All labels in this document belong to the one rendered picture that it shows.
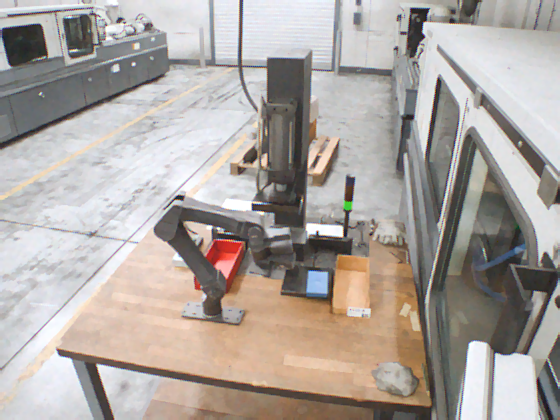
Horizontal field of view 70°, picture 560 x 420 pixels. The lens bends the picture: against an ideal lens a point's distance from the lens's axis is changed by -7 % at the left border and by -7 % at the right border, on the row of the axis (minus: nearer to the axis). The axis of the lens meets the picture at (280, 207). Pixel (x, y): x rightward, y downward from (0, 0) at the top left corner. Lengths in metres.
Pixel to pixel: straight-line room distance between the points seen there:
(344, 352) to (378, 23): 9.66
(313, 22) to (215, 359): 9.81
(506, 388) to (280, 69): 1.20
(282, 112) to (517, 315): 1.05
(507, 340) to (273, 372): 0.79
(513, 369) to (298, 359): 0.80
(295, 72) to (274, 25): 9.39
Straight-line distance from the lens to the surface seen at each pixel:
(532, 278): 0.63
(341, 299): 1.50
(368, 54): 10.67
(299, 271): 1.58
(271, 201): 1.54
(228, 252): 1.71
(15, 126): 6.69
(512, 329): 0.59
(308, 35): 10.71
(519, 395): 0.58
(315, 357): 1.30
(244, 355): 1.31
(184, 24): 11.71
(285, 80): 1.49
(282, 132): 1.45
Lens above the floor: 1.87
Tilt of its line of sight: 28 degrees down
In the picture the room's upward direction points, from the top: 1 degrees clockwise
